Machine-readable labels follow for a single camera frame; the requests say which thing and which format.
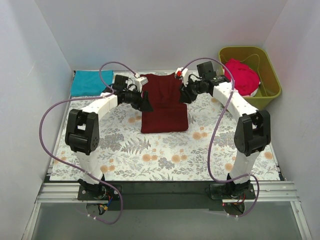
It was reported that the folded teal t-shirt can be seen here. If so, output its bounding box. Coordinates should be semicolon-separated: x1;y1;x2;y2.
70;70;106;97

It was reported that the dark red t-shirt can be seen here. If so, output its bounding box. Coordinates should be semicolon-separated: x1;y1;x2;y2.
141;73;189;134

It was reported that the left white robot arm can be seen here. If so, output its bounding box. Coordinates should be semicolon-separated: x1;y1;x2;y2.
65;74;153;200

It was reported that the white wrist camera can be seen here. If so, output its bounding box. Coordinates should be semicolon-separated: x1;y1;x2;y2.
174;67;190;87
134;76;149;92

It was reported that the olive green plastic bin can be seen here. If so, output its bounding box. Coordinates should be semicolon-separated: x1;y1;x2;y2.
219;46;282;110

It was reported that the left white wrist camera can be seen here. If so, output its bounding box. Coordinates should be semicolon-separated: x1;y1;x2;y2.
134;76;149;92

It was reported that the bright pink t-shirt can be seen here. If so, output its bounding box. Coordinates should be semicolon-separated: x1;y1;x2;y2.
224;58;260;97

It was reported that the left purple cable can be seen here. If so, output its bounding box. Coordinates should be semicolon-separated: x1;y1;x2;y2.
39;61;141;225

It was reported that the floral patterned table mat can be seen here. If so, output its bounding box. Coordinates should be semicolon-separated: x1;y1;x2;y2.
49;71;281;182

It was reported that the purple cable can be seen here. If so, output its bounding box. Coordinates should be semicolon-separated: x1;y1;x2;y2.
39;61;141;225
176;58;259;218

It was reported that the aluminium frame rail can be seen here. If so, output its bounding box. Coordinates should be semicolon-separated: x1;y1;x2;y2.
36;181;300;203

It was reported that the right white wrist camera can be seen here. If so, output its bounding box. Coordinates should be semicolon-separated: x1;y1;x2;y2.
174;67;190;87

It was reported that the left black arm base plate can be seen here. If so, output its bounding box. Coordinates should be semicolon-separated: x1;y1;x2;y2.
77;184;120;201

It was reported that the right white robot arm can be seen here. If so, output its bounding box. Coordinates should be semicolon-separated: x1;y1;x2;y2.
174;57;271;199

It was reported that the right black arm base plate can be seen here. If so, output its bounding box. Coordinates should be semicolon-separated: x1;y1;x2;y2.
206;182;256;200

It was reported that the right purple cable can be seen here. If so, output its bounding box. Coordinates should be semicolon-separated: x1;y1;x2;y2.
176;58;259;218

